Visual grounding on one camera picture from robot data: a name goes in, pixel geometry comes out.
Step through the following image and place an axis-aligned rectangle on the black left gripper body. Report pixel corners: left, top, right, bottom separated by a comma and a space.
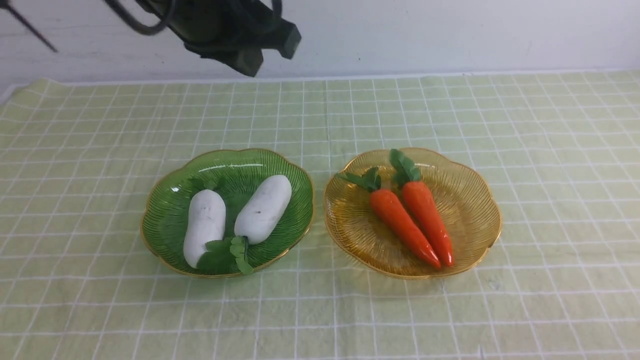
167, 0, 302, 78

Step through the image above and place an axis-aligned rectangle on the white radish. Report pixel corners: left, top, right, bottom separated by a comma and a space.
183, 178, 227, 269
196, 174, 293, 276

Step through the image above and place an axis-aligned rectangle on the orange carrot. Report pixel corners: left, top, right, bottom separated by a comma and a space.
389, 149, 454, 267
336, 166, 442, 269

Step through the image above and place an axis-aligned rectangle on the amber glass plate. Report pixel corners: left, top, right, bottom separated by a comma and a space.
323, 147, 502, 280

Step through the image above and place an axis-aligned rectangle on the green checked tablecloth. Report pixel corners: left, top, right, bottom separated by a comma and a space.
0, 71, 640, 360

